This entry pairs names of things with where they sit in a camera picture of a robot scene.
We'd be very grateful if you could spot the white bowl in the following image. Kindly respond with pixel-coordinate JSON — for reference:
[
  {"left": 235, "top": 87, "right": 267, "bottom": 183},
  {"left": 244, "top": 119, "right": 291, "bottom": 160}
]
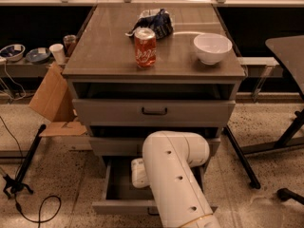
[{"left": 194, "top": 33, "right": 233, "bottom": 65}]

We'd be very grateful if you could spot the blue bowl right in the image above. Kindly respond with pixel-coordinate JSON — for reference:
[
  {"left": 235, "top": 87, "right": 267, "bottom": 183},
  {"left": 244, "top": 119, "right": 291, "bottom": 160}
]
[{"left": 26, "top": 47, "right": 50, "bottom": 65}]

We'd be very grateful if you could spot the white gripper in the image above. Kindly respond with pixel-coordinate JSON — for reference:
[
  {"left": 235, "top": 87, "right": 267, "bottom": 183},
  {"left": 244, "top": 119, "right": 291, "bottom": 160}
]
[{"left": 131, "top": 158, "right": 149, "bottom": 188}]

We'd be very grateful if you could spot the blue bowl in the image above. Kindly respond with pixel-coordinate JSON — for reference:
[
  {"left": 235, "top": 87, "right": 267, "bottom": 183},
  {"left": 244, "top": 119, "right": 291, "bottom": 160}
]
[
  {"left": 26, "top": 47, "right": 50, "bottom": 65},
  {"left": 0, "top": 44, "right": 26, "bottom": 62}
]

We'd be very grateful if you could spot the red soda can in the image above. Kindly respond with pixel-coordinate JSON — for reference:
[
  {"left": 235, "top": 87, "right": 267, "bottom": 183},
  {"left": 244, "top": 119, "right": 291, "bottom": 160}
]
[{"left": 134, "top": 28, "right": 156, "bottom": 68}]

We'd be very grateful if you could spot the blue chip bag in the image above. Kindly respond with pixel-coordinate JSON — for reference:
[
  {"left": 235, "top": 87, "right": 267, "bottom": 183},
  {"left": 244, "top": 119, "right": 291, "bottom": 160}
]
[{"left": 125, "top": 9, "right": 173, "bottom": 40}]

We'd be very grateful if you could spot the grey drawer cabinet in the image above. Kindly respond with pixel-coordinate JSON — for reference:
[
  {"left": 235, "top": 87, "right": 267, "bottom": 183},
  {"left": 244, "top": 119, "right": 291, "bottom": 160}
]
[{"left": 64, "top": 4, "right": 245, "bottom": 151}]

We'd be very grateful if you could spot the grey low shelf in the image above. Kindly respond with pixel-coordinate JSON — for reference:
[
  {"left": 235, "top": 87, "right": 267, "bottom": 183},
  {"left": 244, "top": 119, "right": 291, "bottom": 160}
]
[{"left": 0, "top": 59, "right": 55, "bottom": 78}]

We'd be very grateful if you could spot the black caster foot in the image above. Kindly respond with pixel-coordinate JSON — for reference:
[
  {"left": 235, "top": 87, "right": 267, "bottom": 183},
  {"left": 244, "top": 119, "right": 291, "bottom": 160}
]
[{"left": 276, "top": 188, "right": 304, "bottom": 205}]

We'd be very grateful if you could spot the black table with legs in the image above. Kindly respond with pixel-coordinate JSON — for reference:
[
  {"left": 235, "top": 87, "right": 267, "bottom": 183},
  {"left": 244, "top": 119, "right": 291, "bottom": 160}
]
[{"left": 223, "top": 35, "right": 304, "bottom": 189}]

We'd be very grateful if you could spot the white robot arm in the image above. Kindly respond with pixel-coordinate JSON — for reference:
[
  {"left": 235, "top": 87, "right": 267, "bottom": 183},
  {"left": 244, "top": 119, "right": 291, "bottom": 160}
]
[{"left": 131, "top": 131, "right": 221, "bottom": 228}]

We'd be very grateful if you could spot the middle grey drawer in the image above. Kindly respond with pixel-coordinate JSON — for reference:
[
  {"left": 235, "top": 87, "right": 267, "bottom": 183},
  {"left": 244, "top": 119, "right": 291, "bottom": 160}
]
[{"left": 88, "top": 136, "right": 221, "bottom": 158}]

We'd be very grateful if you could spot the cardboard box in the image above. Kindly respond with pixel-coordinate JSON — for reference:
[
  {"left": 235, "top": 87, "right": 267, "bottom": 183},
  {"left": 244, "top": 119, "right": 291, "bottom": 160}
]
[{"left": 29, "top": 62, "right": 86, "bottom": 137}]

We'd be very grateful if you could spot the top grey drawer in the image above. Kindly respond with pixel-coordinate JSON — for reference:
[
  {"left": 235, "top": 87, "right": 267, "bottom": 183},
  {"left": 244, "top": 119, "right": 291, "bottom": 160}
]
[{"left": 73, "top": 99, "right": 235, "bottom": 127}]

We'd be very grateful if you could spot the blue bowl left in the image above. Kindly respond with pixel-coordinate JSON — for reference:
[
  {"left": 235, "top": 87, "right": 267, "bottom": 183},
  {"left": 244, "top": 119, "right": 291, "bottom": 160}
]
[{"left": 0, "top": 44, "right": 26, "bottom": 62}]

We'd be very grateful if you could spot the black tripod stand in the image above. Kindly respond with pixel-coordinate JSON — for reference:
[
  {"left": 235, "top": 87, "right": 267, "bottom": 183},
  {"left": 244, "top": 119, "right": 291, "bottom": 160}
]
[{"left": 0, "top": 124, "right": 47, "bottom": 199}]

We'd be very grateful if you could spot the white paper cup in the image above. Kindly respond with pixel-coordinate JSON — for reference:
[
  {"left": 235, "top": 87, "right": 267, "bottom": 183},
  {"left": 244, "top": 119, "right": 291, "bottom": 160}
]
[{"left": 49, "top": 44, "right": 66, "bottom": 65}]

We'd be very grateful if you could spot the brown glass jar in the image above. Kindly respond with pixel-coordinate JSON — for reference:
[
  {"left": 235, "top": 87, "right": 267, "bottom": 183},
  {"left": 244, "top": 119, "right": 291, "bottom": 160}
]
[{"left": 63, "top": 35, "right": 77, "bottom": 56}]

